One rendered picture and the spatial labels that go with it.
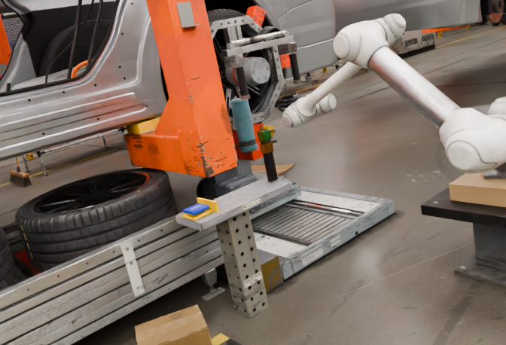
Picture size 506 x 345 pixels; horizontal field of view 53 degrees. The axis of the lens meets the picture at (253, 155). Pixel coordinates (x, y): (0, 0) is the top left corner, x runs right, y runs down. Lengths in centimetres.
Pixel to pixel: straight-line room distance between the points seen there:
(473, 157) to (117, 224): 130
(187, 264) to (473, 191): 112
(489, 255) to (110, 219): 143
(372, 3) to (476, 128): 324
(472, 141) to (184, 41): 106
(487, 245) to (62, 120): 175
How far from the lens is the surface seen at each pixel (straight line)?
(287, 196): 285
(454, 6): 476
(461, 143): 174
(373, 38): 199
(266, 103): 271
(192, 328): 170
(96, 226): 204
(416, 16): 475
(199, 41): 198
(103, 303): 197
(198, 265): 213
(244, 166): 279
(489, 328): 184
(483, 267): 213
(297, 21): 305
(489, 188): 192
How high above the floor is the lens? 102
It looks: 13 degrees down
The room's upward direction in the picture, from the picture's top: 12 degrees counter-clockwise
